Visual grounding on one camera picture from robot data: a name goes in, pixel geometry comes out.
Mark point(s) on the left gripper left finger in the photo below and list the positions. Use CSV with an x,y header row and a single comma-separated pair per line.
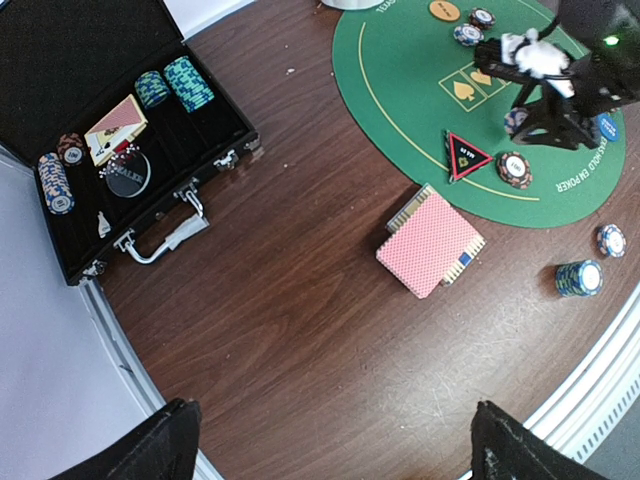
x,y
164,446

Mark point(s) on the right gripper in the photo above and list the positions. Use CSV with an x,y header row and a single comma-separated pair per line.
x,y
604,80

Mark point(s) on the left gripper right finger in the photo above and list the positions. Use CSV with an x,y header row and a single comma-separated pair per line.
x,y
503,449

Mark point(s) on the blue round dealer button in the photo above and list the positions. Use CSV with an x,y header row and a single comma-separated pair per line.
x,y
608,127

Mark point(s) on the blue chips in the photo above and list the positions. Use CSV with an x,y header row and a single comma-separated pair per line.
x,y
514,119
468,35

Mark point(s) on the black red triangle all-in marker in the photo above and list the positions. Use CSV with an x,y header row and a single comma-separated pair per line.
x,y
463,157

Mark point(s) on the orange round button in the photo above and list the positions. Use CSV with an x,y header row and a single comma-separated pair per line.
x,y
444,10

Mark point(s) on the light blue chip stack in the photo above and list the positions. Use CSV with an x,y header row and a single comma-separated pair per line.
x,y
611,241

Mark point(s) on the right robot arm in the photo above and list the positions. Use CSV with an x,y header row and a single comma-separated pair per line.
x,y
580,26

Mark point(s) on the round green poker mat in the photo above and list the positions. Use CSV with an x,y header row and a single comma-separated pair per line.
x,y
407,83

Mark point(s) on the dark blue chip stack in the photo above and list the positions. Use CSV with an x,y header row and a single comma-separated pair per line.
x,y
583,279

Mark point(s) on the gold blue card box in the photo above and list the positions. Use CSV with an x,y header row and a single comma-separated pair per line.
x,y
415,210

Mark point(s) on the pink playing card deck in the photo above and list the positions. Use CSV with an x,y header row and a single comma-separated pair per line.
x,y
425,250

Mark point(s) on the lower white ceramic bowl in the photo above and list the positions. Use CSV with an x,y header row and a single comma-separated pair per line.
x,y
352,5

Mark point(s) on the blue chip stack in case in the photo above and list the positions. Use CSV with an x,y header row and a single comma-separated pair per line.
x,y
55,185

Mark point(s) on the clear dealer puck in case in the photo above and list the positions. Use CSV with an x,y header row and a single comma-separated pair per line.
x,y
127,173

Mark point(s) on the brown chip stack in case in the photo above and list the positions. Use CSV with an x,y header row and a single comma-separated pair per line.
x,y
70,149

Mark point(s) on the cards in case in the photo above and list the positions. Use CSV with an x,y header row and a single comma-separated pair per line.
x,y
123,123

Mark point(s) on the black poker chip case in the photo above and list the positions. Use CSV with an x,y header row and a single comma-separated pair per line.
x,y
64,66

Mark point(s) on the teal chip stack in case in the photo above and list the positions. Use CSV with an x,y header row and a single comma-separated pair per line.
x,y
188,84

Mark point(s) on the aluminium front rail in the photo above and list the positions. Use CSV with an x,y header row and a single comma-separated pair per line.
x,y
583,411

